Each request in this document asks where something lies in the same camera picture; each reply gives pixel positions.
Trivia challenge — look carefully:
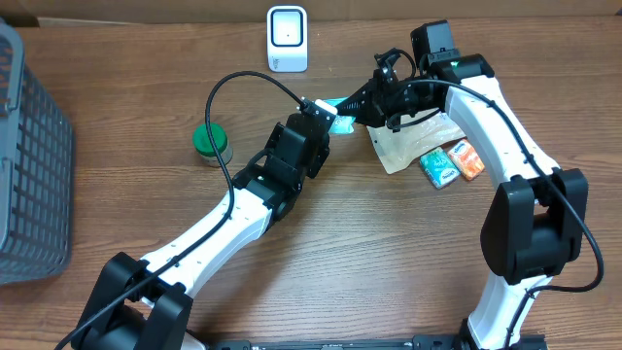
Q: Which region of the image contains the teal packet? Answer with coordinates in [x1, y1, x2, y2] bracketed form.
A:
[325, 97, 355, 135]

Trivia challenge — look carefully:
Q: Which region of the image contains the orange tissue pack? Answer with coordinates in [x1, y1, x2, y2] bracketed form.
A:
[447, 139, 485, 181]

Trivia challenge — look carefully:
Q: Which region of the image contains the white barcode scanner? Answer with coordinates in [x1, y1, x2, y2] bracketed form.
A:
[266, 5, 308, 73]

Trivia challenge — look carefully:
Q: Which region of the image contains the green lid jar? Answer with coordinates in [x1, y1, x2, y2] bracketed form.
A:
[192, 123, 233, 167]

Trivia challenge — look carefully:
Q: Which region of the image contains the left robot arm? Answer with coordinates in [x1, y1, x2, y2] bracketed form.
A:
[65, 100, 336, 350]

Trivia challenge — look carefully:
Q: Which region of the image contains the beige paper pouch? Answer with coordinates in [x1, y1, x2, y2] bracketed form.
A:
[367, 112, 466, 174]

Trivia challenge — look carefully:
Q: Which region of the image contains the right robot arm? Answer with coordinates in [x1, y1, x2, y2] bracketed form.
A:
[337, 20, 588, 349]

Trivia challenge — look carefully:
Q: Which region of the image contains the grey plastic basket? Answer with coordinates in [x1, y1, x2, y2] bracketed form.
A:
[1, 23, 75, 285]

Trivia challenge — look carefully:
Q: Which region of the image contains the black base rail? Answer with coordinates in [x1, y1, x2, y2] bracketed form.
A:
[203, 332, 549, 350]

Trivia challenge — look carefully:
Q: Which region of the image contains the teal tissue pack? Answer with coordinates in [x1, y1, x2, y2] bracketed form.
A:
[420, 147, 461, 190]

